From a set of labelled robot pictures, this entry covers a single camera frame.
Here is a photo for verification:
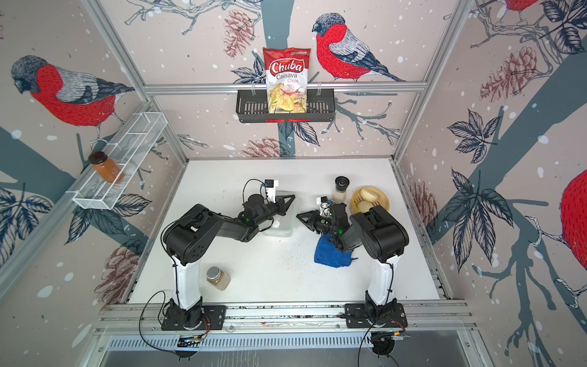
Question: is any blue microfibre cloth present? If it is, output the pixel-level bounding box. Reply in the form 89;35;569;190
314;234;356;269

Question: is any orange sauce bottle black cap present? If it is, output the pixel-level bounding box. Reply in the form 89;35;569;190
89;151;125;184

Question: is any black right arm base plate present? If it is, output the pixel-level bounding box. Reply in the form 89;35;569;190
342;300;408;330

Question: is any yellow bowl with dumplings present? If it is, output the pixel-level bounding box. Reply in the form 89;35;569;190
350;187;390;214

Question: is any aluminium front rail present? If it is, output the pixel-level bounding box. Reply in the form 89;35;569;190
95;300;477;334

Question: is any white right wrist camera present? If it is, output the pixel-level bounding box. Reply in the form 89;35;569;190
316;196;334;217

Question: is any clear acrylic wall shelf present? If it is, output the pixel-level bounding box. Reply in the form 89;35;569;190
73;112;168;209

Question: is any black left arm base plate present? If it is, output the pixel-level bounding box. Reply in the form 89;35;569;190
161;304;227;331

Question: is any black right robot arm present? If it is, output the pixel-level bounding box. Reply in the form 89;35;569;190
297;203;409;324

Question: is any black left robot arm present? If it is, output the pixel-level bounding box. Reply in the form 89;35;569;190
161;194;295;313

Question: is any black wire wall basket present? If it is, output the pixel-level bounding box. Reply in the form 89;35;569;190
236;87;336;123

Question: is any aluminium horizontal frame bar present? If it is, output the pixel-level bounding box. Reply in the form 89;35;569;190
143;81;428;96

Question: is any salt grinder black top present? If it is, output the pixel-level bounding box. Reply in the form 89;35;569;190
332;176;350;203

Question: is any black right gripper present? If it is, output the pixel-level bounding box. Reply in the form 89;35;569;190
295;212;338;237

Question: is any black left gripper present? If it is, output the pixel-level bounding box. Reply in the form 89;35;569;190
254;199;295;230

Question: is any translucent plastic lunch box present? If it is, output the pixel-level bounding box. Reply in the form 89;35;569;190
262;199;298;238

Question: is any small jar silver lid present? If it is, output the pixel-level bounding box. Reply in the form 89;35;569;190
206;266;231;291

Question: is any red cassava chips bag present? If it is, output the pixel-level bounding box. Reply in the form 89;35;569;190
263;47;311;114

